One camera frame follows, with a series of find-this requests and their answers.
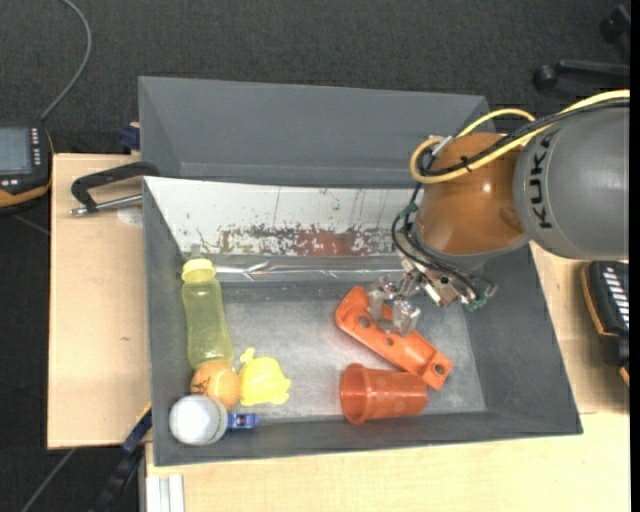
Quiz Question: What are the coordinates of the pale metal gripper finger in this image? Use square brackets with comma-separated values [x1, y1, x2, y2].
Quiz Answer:
[368, 277, 397, 322]
[391, 297, 422, 338]

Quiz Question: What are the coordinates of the orange flat block with holes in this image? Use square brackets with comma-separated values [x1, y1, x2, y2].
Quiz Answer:
[334, 285, 454, 393]

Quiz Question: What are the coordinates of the orange plastic cup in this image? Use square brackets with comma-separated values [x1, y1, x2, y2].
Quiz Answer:
[339, 362, 430, 427]

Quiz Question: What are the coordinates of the yellow toy animal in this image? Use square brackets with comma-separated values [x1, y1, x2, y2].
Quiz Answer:
[236, 346, 293, 407]

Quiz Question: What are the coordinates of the yellow clear plastic bottle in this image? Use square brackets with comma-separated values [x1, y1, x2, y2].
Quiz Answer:
[180, 256, 236, 372]

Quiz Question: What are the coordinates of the orange ball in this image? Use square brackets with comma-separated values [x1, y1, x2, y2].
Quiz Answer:
[189, 361, 242, 409]

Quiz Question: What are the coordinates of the grey metal bin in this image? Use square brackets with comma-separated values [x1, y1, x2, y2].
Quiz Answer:
[137, 75, 584, 467]

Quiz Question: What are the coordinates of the white and blue spray bottle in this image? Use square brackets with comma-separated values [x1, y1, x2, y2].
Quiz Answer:
[168, 394, 261, 447]

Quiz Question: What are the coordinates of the pale brown flat board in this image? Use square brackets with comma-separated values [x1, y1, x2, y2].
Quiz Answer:
[47, 152, 154, 450]

